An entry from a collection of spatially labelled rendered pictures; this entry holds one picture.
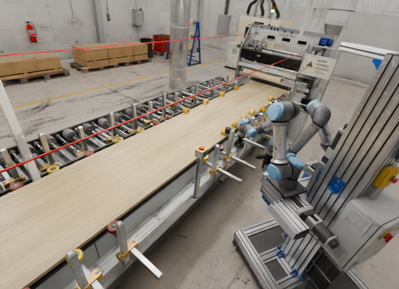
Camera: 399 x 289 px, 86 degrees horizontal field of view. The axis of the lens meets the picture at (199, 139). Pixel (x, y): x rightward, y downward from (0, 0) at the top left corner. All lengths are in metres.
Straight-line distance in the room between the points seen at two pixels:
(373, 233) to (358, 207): 0.15
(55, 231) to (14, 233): 0.22
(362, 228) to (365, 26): 9.35
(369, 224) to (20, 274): 1.89
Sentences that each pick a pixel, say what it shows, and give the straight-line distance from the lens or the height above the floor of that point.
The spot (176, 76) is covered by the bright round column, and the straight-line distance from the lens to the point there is 6.00.
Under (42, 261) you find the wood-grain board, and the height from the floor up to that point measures 0.90.
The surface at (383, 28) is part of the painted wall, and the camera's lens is 10.53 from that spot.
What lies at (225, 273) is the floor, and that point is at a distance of 2.43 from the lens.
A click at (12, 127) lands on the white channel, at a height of 1.35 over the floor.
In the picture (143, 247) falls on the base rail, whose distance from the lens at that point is 1.69.
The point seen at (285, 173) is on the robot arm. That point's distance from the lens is 1.59.
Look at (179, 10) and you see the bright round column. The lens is 5.75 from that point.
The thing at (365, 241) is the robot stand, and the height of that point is 1.08.
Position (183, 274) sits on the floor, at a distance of 2.37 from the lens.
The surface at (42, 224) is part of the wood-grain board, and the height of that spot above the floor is 0.90.
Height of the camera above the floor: 2.15
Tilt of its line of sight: 33 degrees down
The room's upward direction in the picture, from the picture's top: 7 degrees clockwise
